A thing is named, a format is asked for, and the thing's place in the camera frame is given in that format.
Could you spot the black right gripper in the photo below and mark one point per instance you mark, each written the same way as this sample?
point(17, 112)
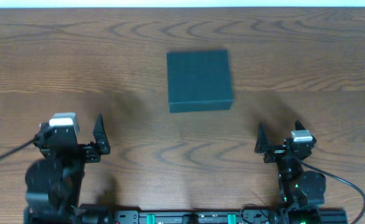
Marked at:
point(263, 146)

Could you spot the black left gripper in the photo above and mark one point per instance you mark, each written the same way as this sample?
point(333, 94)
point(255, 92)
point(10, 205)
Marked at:
point(84, 150)

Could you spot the dark green gift box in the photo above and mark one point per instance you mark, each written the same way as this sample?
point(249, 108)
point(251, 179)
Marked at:
point(199, 81)

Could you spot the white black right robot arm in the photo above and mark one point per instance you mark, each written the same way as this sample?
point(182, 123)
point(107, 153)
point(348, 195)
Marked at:
point(301, 191)

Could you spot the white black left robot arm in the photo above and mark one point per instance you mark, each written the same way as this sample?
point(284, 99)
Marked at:
point(54, 182)

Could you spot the black aluminium mounting rail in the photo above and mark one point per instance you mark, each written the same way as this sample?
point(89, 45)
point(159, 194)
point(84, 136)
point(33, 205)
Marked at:
point(251, 214)

